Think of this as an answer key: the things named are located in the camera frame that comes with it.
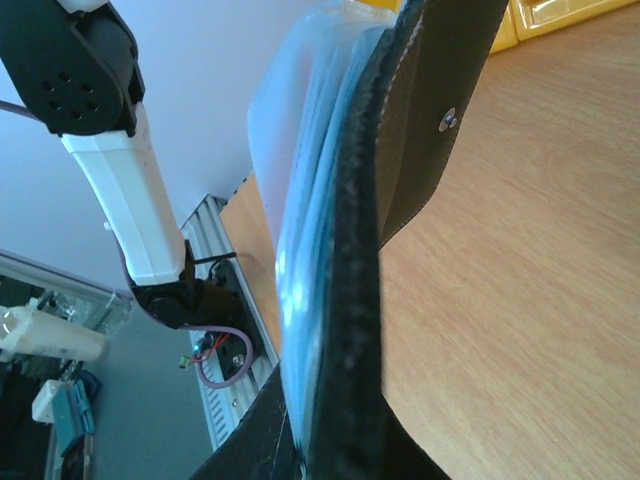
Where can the yellow bin middle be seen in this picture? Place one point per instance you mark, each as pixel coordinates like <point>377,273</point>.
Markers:
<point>534,18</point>

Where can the grey slotted cable duct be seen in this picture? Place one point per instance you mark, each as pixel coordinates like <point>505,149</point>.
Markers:
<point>220,413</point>

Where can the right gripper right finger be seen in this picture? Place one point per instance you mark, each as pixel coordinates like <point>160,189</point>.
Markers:
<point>381,448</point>

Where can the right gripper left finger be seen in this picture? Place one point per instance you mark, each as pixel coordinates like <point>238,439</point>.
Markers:
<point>261,447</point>

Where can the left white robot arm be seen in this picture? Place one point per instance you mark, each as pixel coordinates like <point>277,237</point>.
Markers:
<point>74,65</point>

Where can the yellow bin left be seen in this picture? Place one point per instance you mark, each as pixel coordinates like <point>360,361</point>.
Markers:
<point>506,35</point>

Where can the black leather card holder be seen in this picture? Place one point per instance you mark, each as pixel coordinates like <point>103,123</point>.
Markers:
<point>349,133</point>

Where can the yellow bin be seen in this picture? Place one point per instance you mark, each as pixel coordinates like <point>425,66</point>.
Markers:
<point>534,18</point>
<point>506,35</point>

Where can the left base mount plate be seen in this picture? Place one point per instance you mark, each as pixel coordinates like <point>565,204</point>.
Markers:
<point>227,306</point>

